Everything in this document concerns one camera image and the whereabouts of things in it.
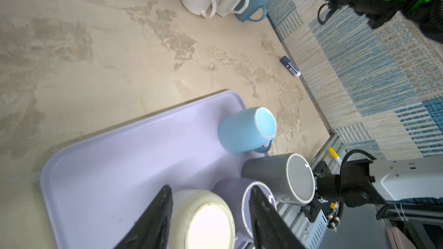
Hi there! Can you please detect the white yellow pen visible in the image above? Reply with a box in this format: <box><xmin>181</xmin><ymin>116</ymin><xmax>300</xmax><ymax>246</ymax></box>
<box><xmin>328</xmin><ymin>147</ymin><xmax>342</xmax><ymax>164</ymax></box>

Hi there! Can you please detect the teal blue square mug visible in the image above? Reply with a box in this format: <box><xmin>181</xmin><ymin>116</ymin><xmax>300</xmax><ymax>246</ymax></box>
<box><xmin>236</xmin><ymin>0</ymin><xmax>268</xmax><ymax>22</ymax></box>

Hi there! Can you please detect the grey mug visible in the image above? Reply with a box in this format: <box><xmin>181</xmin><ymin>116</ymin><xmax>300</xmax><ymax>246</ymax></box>
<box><xmin>241</xmin><ymin>153</ymin><xmax>316</xmax><ymax>206</ymax></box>

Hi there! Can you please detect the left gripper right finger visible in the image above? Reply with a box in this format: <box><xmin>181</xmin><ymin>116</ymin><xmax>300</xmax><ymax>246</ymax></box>
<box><xmin>249</xmin><ymin>185</ymin><xmax>305</xmax><ymax>249</ymax></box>

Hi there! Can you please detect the cream mug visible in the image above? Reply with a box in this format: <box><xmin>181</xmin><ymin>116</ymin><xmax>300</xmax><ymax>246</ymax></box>
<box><xmin>167</xmin><ymin>190</ymin><xmax>235</xmax><ymax>249</ymax></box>

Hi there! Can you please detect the light blue mug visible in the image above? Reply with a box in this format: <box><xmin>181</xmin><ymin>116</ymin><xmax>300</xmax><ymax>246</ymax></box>
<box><xmin>218</xmin><ymin>107</ymin><xmax>277</xmax><ymax>154</ymax></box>

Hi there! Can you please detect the lavender plastic tray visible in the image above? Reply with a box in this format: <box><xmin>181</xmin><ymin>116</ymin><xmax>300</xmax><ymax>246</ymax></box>
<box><xmin>40</xmin><ymin>91</ymin><xmax>267</xmax><ymax>249</ymax></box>

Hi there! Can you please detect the pink small box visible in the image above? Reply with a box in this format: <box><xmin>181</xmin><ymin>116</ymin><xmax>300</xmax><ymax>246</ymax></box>
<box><xmin>386</xmin><ymin>227</ymin><xmax>416</xmax><ymax>249</ymax></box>

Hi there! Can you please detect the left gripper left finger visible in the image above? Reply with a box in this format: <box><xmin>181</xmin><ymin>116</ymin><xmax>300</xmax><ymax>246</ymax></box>
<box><xmin>116</xmin><ymin>185</ymin><xmax>173</xmax><ymax>249</ymax></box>

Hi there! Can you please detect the blue white glue stick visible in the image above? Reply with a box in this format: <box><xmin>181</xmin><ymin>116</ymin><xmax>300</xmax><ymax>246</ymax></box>
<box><xmin>280</xmin><ymin>56</ymin><xmax>301</xmax><ymax>78</ymax></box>

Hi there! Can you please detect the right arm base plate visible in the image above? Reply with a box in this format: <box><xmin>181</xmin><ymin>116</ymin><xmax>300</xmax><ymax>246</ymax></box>
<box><xmin>302</xmin><ymin>161</ymin><xmax>340</xmax><ymax>222</ymax></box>

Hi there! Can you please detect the purple mug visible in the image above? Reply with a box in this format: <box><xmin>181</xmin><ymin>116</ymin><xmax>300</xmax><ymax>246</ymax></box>
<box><xmin>212</xmin><ymin>177</ymin><xmax>278</xmax><ymax>243</ymax></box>

